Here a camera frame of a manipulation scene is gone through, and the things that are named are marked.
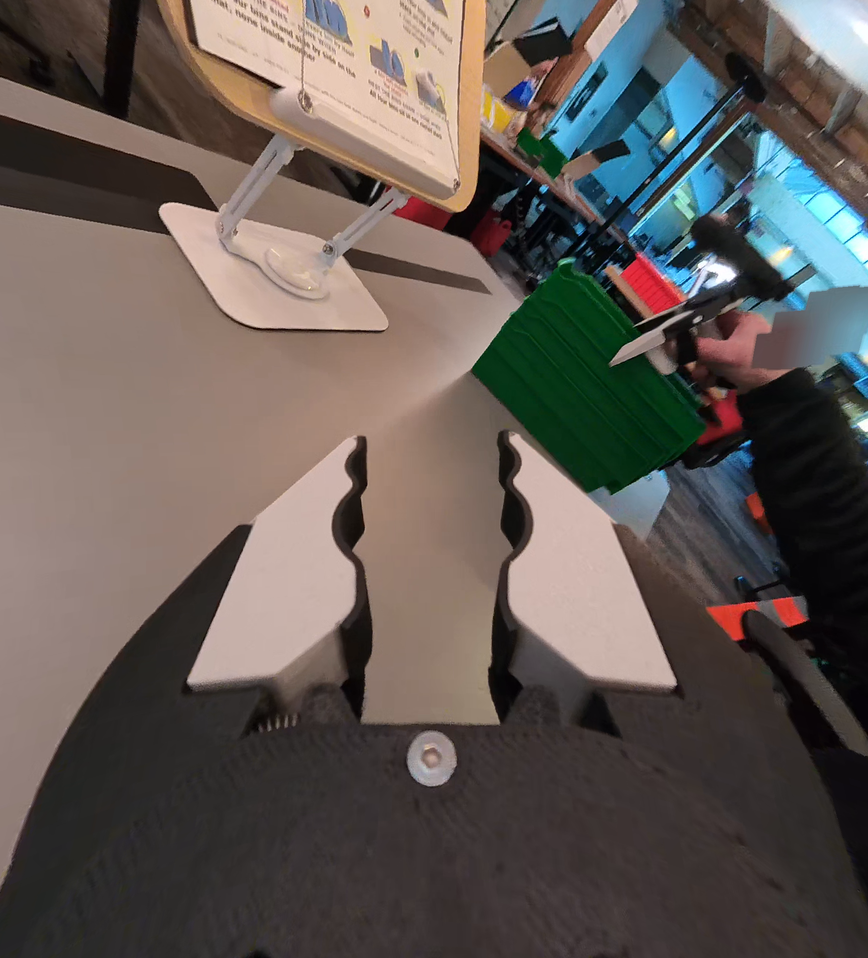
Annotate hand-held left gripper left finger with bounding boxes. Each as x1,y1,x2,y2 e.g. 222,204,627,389
186,436,374,708

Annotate red bag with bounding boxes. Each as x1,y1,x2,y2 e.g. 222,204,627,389
393,198,453,233
470,210,516,259
699,389,745,450

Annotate person's right forearm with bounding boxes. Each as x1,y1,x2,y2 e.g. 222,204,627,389
737,367,868,675

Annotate person's right hand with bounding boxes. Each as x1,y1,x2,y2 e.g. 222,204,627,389
690,309,777,392

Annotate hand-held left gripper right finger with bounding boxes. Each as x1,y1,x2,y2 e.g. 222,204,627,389
491,430,679,723

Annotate black tape strip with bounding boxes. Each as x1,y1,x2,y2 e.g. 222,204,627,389
0,101,495,294

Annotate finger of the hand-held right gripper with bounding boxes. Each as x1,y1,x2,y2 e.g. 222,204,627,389
608,322,698,369
631,292,736,332

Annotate orange striped object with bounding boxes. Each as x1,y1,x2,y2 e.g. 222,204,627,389
705,595,811,643

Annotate black chair armrest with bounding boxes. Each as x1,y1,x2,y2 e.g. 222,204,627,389
743,610,868,758

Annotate black floor lamp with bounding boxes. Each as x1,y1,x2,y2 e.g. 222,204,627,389
591,51,773,248

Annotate printed instruction sheet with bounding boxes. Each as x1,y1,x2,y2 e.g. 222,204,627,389
187,0,472,188

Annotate red plastic tray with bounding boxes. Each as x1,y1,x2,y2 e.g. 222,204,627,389
617,250,685,308

